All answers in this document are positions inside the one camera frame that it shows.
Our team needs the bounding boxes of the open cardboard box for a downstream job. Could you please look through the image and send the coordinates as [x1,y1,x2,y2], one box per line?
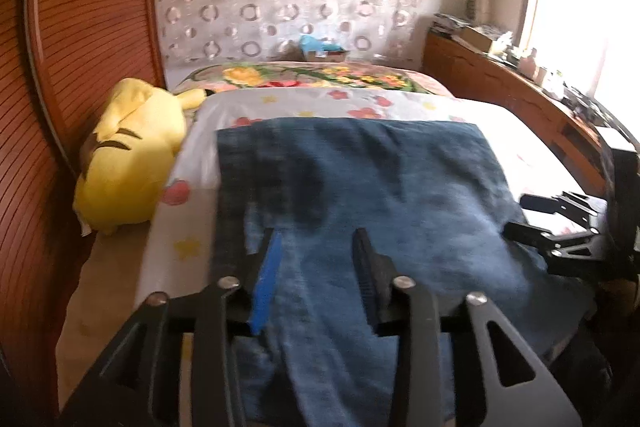
[459,26,502,54]

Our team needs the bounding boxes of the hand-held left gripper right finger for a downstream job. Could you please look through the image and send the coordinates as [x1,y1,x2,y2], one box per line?
[351,228,584,427]

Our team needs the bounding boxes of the floral blanket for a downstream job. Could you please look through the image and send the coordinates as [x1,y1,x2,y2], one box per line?
[172,61,456,98]

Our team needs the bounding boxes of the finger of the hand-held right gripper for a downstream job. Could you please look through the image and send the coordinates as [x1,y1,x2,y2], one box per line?
[519,191,608,229]
[501,219,610,277]

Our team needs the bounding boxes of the wooden slatted headboard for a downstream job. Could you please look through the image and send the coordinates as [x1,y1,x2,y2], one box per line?
[0,0,169,408]

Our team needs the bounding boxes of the long wooden cabinet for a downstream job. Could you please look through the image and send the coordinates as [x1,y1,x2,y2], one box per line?
[422,29,617,198]

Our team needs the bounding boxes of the pile of papers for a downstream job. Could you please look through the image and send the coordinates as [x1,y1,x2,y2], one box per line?
[432,13,474,34]

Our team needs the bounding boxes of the cardboard box with blue packs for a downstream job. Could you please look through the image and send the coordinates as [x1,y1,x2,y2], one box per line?
[298,34,351,63]

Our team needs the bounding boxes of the blue denim pants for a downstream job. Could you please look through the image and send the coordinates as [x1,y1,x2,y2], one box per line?
[215,117,597,427]

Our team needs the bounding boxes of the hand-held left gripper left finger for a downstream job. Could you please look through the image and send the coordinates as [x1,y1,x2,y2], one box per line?
[60,228,284,427]

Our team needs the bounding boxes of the white floral bedsheet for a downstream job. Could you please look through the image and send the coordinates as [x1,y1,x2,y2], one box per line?
[135,88,609,427]

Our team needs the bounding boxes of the yellow plush toy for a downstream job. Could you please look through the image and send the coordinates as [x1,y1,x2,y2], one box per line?
[72,78,209,236]

